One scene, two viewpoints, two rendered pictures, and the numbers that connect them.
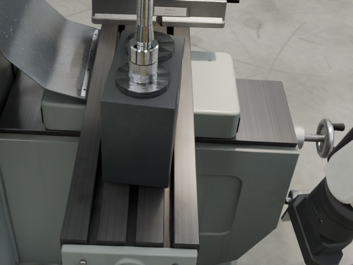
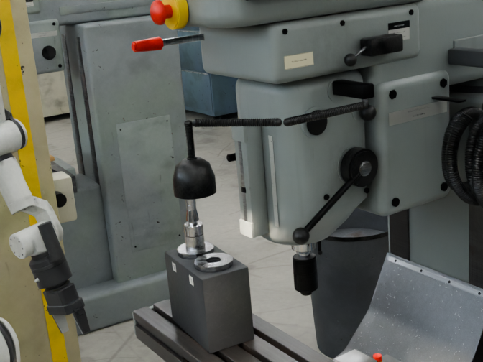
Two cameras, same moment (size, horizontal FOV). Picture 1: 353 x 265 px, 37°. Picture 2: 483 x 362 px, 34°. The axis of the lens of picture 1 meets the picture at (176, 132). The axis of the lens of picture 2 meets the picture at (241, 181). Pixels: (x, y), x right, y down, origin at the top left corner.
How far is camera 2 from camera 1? 244 cm
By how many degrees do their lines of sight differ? 116
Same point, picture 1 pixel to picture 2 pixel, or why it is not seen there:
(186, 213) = (151, 316)
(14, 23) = (408, 321)
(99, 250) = not seen: hidden behind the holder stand
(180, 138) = (190, 342)
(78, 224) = not seen: hidden behind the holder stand
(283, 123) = not seen: outside the picture
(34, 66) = (366, 340)
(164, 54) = (196, 258)
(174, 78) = (180, 260)
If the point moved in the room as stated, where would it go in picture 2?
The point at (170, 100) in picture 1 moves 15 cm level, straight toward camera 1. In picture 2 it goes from (169, 253) to (145, 236)
